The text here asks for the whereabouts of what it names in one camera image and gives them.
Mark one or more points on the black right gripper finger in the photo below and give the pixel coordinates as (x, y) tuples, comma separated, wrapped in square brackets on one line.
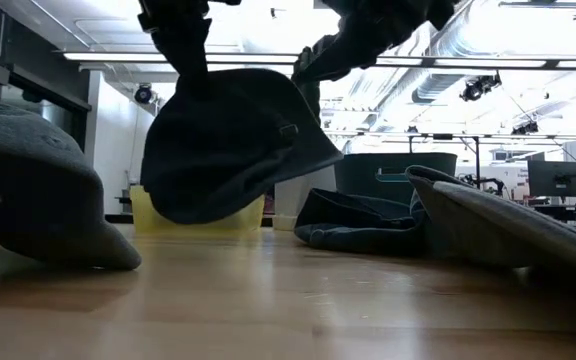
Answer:
[(333, 65)]

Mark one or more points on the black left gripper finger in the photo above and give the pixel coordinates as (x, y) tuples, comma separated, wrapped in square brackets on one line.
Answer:
[(185, 50)]

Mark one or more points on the dark blue jeans garment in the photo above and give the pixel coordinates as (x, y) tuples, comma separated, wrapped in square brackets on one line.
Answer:
[(348, 225)]

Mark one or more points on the yellow plastic bin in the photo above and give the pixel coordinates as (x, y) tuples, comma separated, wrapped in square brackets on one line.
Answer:
[(140, 220)]

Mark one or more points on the grey baseball cap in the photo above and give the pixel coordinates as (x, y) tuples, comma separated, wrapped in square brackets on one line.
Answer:
[(493, 225), (28, 190)]

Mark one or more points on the background black robot arm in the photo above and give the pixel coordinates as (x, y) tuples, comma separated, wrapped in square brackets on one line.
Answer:
[(488, 181)]

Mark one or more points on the long ceiling light bar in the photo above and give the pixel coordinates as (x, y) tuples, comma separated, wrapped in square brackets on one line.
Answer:
[(118, 56)]

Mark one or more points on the black ceiling-mounted device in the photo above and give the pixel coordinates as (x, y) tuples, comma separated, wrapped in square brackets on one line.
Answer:
[(525, 129), (475, 89)]

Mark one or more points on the teal plastic bin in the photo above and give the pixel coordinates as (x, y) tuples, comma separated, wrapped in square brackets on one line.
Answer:
[(358, 175)]

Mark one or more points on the black framed background table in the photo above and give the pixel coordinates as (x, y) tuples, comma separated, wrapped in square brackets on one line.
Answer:
[(443, 136)]

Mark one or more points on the white hexagonal plant pot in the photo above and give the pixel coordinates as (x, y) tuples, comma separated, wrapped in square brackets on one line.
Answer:
[(293, 200)]

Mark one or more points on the black computer monitor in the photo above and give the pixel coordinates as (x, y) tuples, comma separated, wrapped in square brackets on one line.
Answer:
[(555, 177)]

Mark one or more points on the black round ceiling camera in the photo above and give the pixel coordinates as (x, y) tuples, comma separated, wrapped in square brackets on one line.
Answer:
[(143, 94)]

